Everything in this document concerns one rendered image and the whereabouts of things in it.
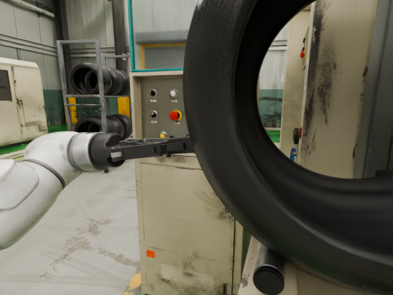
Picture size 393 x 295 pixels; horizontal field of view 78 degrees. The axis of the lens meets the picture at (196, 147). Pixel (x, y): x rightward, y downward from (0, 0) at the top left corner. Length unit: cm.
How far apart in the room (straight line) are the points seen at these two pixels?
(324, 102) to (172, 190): 76
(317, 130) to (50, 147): 64
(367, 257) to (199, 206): 87
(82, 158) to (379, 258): 51
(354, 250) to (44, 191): 52
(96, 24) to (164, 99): 1046
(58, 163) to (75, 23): 1158
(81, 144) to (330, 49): 61
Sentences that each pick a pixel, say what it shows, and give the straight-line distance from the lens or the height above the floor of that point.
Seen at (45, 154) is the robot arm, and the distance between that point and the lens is 59.
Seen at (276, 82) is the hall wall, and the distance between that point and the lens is 954.
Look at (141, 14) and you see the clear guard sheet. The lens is 123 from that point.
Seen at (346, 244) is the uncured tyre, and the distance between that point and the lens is 37.
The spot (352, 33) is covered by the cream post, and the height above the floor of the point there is 130.
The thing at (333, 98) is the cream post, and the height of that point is 116.
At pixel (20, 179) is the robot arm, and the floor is 101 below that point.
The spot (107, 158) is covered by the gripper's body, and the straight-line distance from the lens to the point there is 53.
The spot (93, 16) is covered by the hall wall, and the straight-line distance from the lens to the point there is 1167.
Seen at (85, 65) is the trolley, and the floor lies 159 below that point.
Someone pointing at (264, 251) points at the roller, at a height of 92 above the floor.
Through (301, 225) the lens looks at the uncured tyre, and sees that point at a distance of 34.
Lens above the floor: 116
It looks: 12 degrees down
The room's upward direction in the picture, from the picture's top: straight up
